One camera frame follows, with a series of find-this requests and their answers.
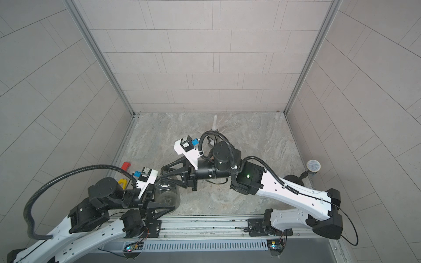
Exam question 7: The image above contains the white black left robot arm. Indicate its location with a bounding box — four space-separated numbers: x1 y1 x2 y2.
7 178 175 263

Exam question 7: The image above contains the black corrugated cable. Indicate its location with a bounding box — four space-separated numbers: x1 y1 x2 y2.
22 164 137 240
198 130 300 195

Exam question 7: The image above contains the aluminium corner frame post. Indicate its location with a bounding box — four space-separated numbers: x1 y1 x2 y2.
284 0 342 116
63 0 136 116

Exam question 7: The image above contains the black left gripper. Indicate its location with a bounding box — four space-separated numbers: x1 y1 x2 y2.
106 176 178 223

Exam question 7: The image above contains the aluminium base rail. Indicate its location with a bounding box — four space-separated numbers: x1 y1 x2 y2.
68 213 343 255

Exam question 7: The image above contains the red spray nozzle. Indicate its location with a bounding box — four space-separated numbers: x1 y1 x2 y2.
121 162 131 172

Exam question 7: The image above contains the black corrugated right cable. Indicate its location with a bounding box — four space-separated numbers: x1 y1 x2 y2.
198 130 300 195

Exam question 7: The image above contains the aluminium corner frame post right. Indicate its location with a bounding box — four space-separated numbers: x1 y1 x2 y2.
284 0 342 116

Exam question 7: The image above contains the aluminium corner frame post left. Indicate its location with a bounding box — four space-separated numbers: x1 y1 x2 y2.
63 0 136 116

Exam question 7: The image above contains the black corrugated left cable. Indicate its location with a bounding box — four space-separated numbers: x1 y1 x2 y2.
22 164 137 240

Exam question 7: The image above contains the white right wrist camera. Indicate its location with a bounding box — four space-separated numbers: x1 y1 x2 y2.
174 135 201 170

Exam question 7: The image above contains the yellow triangular spray nozzle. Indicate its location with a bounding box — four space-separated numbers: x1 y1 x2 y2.
118 179 128 190

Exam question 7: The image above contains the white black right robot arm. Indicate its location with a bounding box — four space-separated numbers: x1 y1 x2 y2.
161 140 343 240

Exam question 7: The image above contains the dark grey spray bottle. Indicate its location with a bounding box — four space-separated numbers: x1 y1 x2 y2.
154 183 181 210

